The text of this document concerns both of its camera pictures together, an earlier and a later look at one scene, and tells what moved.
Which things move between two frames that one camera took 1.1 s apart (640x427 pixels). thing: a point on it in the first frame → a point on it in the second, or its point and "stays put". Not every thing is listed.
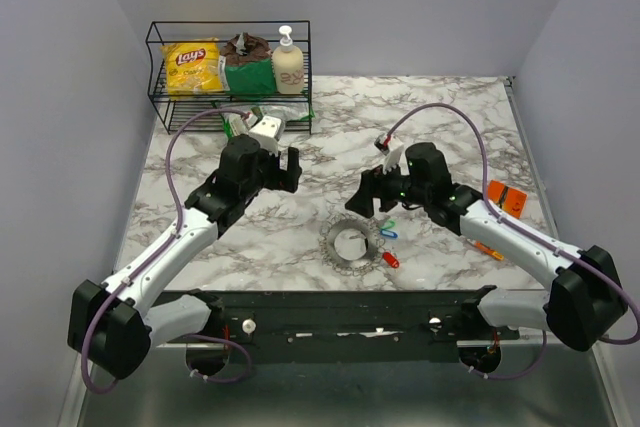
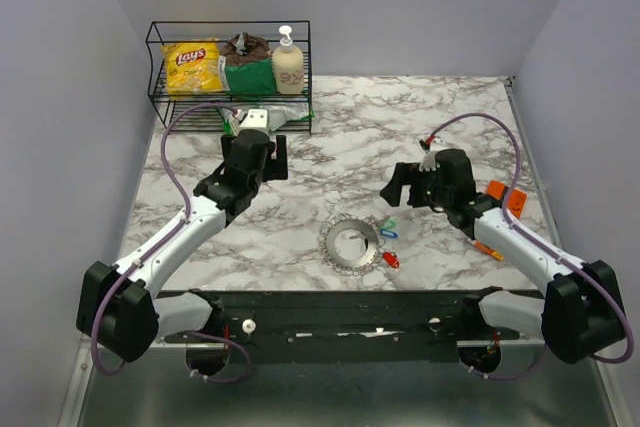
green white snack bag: x=235 y=117 stays put
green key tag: x=391 y=226 stays put
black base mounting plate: x=350 y=326 stays put
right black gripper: x=373 y=185 → x=404 y=175
